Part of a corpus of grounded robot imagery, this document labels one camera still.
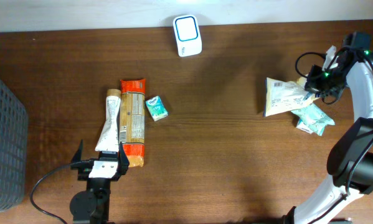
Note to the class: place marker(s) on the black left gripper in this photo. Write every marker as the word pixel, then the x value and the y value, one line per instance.
pixel 81 165

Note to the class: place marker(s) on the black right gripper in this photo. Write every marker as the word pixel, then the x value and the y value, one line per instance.
pixel 314 86

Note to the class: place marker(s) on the white tube with beige cap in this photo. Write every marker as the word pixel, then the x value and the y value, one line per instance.
pixel 108 140

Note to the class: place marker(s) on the teal wet wipes pack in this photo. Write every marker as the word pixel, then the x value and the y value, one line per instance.
pixel 314 118

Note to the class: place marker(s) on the white yellow snack bag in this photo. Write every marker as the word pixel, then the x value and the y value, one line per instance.
pixel 286 96

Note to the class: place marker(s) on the orange spaghetti packet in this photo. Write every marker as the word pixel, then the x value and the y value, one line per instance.
pixel 132 118

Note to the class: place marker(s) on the small teal tissue pack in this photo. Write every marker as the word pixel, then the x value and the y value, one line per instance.
pixel 156 108

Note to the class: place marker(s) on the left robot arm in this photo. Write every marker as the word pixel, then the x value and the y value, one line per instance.
pixel 93 204

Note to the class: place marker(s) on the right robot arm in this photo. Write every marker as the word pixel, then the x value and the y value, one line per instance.
pixel 350 162

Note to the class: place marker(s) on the white barcode scanner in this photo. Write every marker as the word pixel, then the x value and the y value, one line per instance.
pixel 187 35

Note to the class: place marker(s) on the teal tissue pack right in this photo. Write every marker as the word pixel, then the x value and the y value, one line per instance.
pixel 301 126

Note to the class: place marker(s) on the dark grey mesh basket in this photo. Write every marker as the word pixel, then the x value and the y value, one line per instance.
pixel 13 148

